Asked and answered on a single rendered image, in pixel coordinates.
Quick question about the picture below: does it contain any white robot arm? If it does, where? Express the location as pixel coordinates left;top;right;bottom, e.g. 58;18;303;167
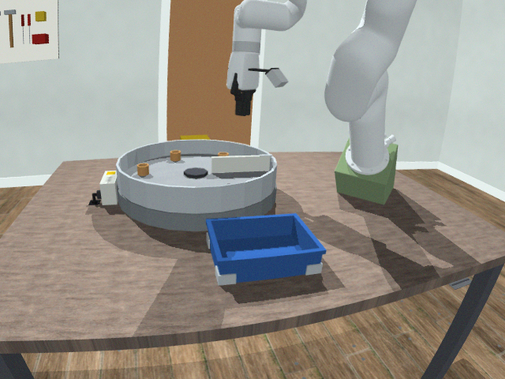
232;0;417;175

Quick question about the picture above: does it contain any blue crate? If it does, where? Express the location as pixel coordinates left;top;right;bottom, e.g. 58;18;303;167
206;213;327;285

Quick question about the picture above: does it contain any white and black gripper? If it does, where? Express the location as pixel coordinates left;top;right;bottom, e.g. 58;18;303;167
226;51;260;116

